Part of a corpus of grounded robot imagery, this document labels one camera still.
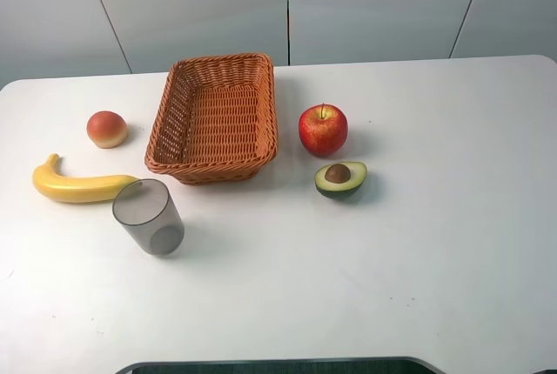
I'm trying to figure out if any halved avocado with pit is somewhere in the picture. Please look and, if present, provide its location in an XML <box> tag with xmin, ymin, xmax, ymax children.
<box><xmin>314</xmin><ymin>162</ymin><xmax>367</xmax><ymax>199</ymax></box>

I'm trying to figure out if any brown wicker basket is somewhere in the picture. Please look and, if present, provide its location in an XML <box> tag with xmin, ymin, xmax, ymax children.
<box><xmin>144</xmin><ymin>53</ymin><xmax>278</xmax><ymax>185</ymax></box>

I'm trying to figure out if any red apple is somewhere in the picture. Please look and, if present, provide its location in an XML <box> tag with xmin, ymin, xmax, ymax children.
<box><xmin>299</xmin><ymin>104</ymin><xmax>348</xmax><ymax>157</ymax></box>

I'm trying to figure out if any grey translucent plastic cup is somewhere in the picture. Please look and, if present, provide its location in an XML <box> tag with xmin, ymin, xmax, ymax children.
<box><xmin>112</xmin><ymin>178</ymin><xmax>185</xmax><ymax>256</ymax></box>

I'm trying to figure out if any round bread bun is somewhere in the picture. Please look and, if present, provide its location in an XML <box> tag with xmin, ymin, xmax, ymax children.
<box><xmin>86</xmin><ymin>110</ymin><xmax>128</xmax><ymax>149</ymax></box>

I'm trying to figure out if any yellow banana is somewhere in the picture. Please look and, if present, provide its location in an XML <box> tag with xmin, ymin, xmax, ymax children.
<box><xmin>32</xmin><ymin>154</ymin><xmax>138</xmax><ymax>204</ymax></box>

